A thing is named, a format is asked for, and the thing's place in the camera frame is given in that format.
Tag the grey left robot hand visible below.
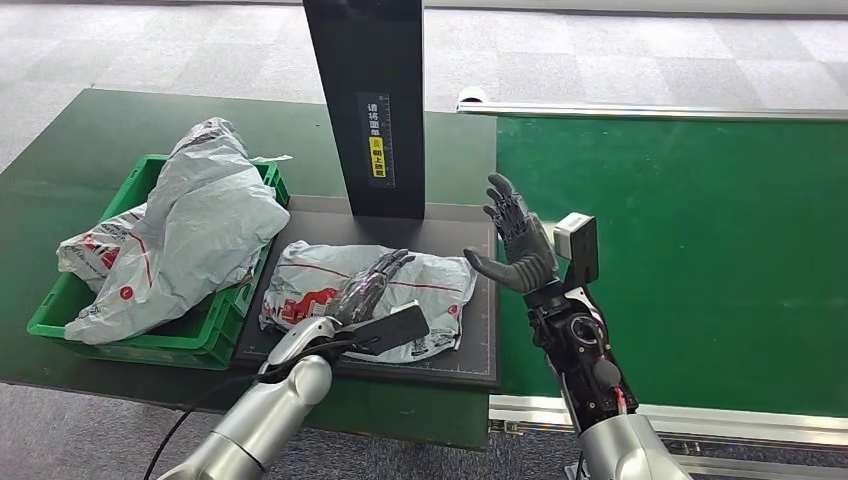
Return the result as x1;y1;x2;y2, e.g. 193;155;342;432
327;248;416;327

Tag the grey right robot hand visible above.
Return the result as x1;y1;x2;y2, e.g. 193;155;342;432
463;172;562;295

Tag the grey package bag red print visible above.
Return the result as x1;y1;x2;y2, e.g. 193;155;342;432
259;240;478;365

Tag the black weighing scale platform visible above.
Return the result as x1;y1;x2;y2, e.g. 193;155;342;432
230;195;500;391

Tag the green plastic basket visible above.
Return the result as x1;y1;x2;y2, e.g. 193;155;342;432
27;154;291;372

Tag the black yellow label sticker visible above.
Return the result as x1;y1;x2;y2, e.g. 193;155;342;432
357;92;397;189

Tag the green conveyor belt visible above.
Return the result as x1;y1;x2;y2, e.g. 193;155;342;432
496;115;848;419

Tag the large plain grey mailer bag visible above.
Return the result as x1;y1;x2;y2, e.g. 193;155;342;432
64;117;291;346

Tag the black scanner column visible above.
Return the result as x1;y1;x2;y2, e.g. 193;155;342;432
302;0;427;221

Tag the grey mailer bag red print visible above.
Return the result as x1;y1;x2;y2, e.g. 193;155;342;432
56;203;150;294

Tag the dark green table mat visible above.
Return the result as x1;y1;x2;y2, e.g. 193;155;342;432
0;87;499;452

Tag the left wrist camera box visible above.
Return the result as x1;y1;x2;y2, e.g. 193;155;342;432
357;303;431;358

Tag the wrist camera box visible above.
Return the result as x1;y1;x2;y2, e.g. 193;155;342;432
552;212;600;288
357;303;431;358

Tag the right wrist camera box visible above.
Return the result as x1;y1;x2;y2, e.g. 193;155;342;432
552;212;600;288

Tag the long thin aluminium conveyor rail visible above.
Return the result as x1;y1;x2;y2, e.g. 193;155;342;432
457;101;848;123

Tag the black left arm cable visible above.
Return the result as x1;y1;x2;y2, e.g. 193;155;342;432
142;336;374;480

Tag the broad aluminium conveyor rail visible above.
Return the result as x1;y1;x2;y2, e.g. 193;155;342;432
488;394;848;449

